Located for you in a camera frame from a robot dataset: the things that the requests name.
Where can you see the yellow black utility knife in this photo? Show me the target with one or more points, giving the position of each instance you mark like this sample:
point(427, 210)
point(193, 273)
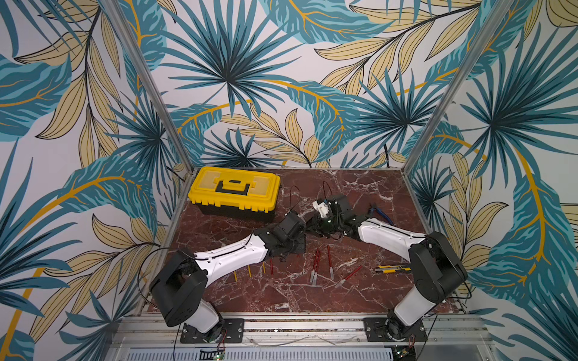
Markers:
point(392, 269)

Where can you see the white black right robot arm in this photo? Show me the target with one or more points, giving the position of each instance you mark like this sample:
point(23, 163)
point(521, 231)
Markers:
point(436, 268)

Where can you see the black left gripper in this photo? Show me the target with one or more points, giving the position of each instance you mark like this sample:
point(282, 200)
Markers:
point(302, 244)

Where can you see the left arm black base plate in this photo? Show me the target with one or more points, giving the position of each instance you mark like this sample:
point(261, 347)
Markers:
point(229, 331)

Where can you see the aluminium front frame rail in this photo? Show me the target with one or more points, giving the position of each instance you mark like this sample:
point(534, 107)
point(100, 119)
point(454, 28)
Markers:
point(310, 329)

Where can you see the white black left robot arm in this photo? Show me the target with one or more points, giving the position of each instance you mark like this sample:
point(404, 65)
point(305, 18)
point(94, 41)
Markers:
point(179, 286)

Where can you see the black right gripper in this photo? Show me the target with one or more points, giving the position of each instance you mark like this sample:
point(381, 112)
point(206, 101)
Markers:
point(327, 223)

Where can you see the red carving knife angled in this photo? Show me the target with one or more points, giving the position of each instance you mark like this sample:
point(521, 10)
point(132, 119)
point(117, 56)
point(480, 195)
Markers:
point(350, 275)

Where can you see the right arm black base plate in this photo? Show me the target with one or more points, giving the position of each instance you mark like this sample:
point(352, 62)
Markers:
point(381, 329)

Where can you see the blue handled pliers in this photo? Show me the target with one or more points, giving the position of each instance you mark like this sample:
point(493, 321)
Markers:
point(375, 210)

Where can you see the yellow black plastic toolbox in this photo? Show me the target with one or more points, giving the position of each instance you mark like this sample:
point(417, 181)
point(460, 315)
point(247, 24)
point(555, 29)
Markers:
point(236, 193)

